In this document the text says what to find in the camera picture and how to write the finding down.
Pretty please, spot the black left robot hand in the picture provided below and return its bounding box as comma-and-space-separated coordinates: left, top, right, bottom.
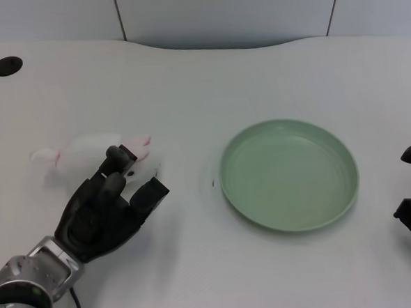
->
48, 141, 175, 265

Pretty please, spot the white rabbit doll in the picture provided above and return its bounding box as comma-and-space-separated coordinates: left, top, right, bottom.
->
29, 129, 164, 199

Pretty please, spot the green round plate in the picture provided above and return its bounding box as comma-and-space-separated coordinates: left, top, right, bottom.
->
215, 114, 363, 237

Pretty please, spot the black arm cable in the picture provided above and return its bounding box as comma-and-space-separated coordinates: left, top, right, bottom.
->
48, 286, 82, 308

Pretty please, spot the black table cable grommet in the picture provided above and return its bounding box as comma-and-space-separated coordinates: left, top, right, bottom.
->
0, 55, 25, 78

